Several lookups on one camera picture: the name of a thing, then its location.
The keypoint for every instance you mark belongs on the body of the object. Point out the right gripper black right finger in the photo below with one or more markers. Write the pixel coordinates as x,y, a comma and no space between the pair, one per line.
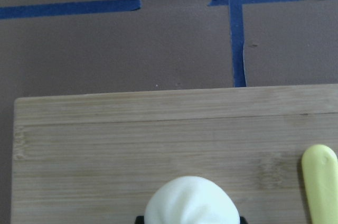
243,220

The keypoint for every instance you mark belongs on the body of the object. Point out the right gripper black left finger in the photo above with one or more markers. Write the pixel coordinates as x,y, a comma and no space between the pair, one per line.
139,220

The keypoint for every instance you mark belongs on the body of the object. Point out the white steamed bun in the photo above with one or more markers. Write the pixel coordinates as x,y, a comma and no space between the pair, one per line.
191,199

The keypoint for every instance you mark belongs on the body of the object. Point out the wooden cutting board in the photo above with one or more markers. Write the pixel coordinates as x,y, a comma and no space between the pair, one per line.
99,158

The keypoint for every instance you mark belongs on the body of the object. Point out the yellow plastic knife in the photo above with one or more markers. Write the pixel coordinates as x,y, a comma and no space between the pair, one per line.
319,166

